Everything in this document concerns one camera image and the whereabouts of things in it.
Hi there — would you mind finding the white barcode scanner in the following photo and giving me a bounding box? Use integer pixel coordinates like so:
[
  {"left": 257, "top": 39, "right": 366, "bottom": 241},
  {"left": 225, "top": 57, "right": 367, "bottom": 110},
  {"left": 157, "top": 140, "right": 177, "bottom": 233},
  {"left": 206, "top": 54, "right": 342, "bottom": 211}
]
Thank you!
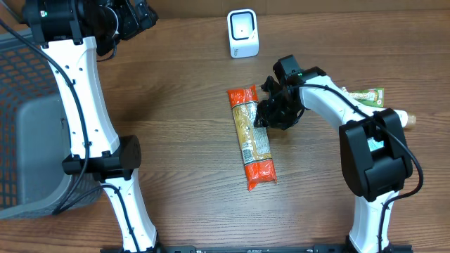
[{"left": 227, "top": 8, "right": 259, "bottom": 58}]

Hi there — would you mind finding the green yellow snack pouch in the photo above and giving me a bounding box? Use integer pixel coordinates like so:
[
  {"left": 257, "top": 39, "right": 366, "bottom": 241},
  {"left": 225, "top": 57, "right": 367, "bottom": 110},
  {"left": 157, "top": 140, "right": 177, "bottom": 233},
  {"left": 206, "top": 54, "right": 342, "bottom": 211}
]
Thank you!
[{"left": 341, "top": 87, "right": 385, "bottom": 108}]

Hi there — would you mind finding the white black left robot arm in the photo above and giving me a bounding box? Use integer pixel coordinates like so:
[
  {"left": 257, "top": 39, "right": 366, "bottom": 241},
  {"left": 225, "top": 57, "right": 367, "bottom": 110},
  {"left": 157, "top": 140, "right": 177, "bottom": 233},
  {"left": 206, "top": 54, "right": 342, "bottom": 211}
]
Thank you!
[{"left": 22, "top": 0, "right": 163, "bottom": 252}]

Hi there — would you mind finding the orange spaghetti pack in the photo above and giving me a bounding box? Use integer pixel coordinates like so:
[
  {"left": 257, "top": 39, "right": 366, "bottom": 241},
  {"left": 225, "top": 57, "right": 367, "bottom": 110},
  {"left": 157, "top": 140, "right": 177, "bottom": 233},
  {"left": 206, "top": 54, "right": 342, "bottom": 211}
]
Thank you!
[{"left": 227, "top": 85, "right": 277, "bottom": 191}]

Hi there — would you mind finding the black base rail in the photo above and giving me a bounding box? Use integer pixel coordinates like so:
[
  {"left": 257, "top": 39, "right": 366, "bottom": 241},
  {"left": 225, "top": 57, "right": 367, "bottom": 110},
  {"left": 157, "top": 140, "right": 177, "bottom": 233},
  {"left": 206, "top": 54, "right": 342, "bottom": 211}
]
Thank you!
[{"left": 100, "top": 244, "right": 412, "bottom": 253}]

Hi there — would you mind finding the grey plastic shopping basket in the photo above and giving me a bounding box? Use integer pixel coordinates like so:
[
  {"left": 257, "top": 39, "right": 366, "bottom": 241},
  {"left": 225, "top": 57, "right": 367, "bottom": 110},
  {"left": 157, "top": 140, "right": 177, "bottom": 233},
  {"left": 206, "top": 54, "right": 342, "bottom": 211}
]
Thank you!
[{"left": 0, "top": 27, "right": 103, "bottom": 221}]

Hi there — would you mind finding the white tube with gold cap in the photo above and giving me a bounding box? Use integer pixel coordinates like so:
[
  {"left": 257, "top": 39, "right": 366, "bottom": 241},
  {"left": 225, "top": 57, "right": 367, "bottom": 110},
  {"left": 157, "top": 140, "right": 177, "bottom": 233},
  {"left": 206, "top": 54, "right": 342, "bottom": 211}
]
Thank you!
[{"left": 394, "top": 110, "right": 417, "bottom": 129}]

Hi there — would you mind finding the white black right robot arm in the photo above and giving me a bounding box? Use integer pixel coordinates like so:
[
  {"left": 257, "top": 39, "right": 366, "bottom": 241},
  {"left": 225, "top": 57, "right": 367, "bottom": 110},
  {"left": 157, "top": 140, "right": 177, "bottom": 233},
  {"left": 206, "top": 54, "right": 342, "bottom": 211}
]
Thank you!
[{"left": 254, "top": 55, "right": 413, "bottom": 252}]

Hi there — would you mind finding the teal snack packet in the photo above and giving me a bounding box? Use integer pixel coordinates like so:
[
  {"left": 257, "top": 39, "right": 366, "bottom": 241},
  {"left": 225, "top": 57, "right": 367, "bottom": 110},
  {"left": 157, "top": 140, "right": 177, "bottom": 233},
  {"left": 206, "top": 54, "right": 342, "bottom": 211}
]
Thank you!
[{"left": 367, "top": 138, "right": 384, "bottom": 152}]

